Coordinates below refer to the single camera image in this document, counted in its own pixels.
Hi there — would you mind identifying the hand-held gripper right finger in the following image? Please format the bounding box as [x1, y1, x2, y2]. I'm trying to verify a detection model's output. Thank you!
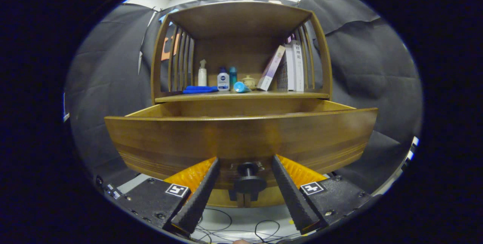
[271, 155, 372, 234]

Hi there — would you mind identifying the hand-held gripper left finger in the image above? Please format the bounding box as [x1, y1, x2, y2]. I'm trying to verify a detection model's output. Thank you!
[125, 157, 221, 237]

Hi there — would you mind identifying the wooden drawer with black knob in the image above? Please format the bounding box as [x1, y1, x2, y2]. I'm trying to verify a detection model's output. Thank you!
[104, 99, 378, 195]

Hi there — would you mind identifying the blue squeeze tube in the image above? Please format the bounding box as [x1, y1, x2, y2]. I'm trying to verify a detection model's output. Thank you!
[233, 81, 252, 94]

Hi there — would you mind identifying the wooden cabinet door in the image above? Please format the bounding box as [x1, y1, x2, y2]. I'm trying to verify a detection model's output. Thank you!
[207, 188, 246, 208]
[245, 188, 290, 208]

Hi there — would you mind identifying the wooden countertop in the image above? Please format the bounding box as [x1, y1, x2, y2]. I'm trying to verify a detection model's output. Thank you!
[155, 90, 331, 104]

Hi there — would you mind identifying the brown wooden cabinet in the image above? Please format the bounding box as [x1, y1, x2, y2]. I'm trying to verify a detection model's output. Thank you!
[150, 1, 333, 209]

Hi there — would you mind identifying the black electronic box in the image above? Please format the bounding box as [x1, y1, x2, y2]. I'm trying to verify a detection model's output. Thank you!
[94, 175, 129, 201]

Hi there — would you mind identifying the blue folded cloth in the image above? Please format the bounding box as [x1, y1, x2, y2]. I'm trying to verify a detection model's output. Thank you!
[183, 86, 218, 94]

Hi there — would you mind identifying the dark patterned book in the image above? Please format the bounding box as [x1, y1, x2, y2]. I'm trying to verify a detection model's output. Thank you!
[277, 63, 288, 91]

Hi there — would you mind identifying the white bottle with blue cap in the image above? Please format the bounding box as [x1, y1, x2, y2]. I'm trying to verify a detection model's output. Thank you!
[217, 67, 230, 92]

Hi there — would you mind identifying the white pump bottle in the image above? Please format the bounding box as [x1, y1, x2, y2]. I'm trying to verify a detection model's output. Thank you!
[198, 59, 208, 87]

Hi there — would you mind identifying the plain white book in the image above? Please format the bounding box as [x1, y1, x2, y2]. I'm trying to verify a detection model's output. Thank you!
[285, 44, 295, 91]

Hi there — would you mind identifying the white book with black characters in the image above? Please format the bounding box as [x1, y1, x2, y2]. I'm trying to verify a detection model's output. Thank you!
[291, 40, 305, 92]

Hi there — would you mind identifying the purple cover book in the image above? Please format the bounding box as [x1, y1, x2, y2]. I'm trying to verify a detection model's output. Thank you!
[257, 45, 286, 92]

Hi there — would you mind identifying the tangle of black floor cables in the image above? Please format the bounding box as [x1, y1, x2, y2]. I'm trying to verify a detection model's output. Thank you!
[191, 208, 298, 244]

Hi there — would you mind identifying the white frame rail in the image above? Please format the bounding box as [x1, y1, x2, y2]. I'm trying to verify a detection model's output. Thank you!
[374, 137, 419, 195]

